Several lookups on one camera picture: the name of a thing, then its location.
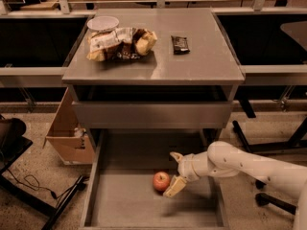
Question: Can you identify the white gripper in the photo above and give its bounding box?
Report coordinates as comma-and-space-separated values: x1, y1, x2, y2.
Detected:
163, 151, 200, 197

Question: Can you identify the red apple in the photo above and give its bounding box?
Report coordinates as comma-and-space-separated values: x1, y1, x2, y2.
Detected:
153, 172, 170, 192

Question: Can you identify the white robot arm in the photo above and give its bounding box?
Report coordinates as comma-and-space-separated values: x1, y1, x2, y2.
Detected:
163, 141, 307, 230

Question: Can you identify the open middle drawer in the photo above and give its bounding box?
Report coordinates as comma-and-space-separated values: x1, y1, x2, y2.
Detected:
79, 130, 229, 230

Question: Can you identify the grey metal drawer cabinet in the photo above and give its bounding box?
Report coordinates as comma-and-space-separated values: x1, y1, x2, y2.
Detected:
63, 9, 244, 230

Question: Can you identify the closed top drawer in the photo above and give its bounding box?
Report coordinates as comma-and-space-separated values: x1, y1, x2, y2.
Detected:
72, 102, 231, 129

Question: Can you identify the black stand leg left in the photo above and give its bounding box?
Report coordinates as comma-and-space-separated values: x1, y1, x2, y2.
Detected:
41, 175, 88, 230

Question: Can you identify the cardboard box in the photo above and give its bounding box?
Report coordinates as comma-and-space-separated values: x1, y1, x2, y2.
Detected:
46, 89, 94, 165

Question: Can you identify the black stand legs right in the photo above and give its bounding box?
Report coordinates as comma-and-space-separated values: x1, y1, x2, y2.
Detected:
232, 118, 307, 215

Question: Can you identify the dark chocolate bar wrapper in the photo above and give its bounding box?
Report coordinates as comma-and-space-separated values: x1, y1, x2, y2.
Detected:
171, 35, 190, 55

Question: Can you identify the crumpled chip bag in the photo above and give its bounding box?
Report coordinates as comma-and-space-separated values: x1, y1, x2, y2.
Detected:
87, 27, 157, 61

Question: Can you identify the black chair left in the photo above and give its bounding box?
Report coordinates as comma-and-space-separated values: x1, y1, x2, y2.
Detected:
0, 118, 33, 173

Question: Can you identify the black cable on floor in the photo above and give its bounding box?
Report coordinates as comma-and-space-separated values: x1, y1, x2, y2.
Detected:
6, 168, 70, 200

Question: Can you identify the metal railing frame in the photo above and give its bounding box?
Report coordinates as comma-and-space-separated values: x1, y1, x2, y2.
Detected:
1, 0, 306, 102

